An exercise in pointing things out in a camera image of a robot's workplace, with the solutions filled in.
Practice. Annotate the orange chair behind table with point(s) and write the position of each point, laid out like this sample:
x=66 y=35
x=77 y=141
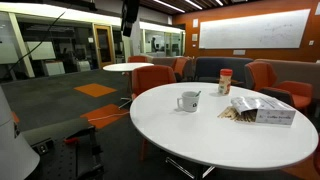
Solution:
x=148 y=77

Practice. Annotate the red-lidded creamer jar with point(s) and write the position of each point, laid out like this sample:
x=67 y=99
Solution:
x=225 y=81

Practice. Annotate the round white main table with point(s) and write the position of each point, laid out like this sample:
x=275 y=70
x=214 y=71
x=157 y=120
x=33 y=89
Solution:
x=204 y=138

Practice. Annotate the dark blue sofa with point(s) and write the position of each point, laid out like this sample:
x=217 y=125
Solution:
x=207 y=69

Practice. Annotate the wooden stirrer sticks bundle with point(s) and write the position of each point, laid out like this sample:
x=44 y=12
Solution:
x=231 y=113

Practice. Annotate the wooden door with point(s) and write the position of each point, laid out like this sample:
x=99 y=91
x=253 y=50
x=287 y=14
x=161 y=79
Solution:
x=104 y=45

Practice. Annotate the white ceramic mug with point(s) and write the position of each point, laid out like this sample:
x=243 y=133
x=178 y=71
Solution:
x=188 y=102

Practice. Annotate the orange chair far back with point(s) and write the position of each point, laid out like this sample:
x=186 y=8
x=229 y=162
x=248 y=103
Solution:
x=137 y=59

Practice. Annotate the small round white table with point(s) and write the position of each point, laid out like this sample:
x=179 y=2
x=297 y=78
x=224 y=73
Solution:
x=125 y=67

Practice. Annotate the orange armchair right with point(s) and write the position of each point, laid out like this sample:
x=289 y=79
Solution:
x=261 y=77

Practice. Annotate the orange-handled clamp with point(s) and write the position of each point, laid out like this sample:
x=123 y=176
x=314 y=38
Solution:
x=73 y=140

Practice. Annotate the wall whiteboard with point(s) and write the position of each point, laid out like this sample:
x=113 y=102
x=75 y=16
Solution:
x=267 y=31

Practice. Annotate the orange chair near small table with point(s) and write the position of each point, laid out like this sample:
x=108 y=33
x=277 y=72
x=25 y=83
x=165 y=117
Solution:
x=183 y=69

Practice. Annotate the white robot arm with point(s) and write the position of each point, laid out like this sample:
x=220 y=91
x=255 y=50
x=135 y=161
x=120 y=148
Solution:
x=17 y=159

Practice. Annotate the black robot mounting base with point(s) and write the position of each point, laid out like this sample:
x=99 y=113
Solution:
x=60 y=161

